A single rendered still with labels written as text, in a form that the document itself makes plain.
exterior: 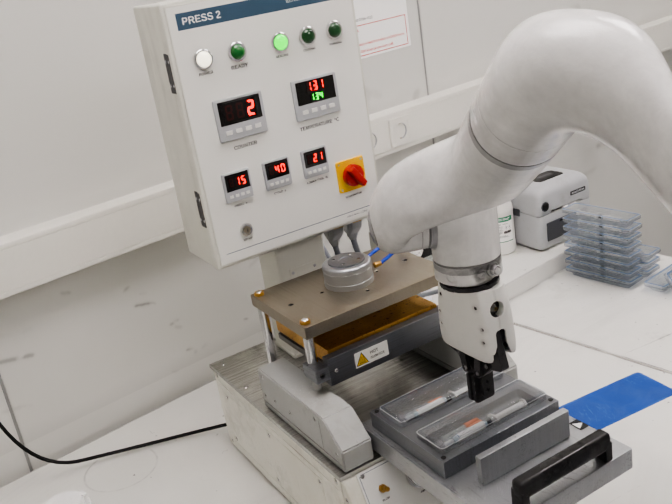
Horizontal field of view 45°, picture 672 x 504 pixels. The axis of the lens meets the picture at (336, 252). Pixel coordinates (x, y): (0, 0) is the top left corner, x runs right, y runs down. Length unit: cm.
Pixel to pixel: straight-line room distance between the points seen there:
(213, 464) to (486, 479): 67
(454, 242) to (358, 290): 33
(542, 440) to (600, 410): 50
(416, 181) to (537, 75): 27
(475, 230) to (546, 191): 116
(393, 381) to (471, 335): 36
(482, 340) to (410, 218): 22
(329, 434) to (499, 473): 25
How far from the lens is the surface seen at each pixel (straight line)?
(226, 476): 154
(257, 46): 130
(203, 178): 128
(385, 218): 90
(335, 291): 127
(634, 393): 164
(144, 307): 175
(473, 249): 97
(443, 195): 85
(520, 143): 69
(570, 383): 167
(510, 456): 106
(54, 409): 174
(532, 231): 215
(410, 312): 128
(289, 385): 126
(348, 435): 116
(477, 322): 101
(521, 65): 63
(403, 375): 137
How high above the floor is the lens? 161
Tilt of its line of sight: 21 degrees down
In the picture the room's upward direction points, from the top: 9 degrees counter-clockwise
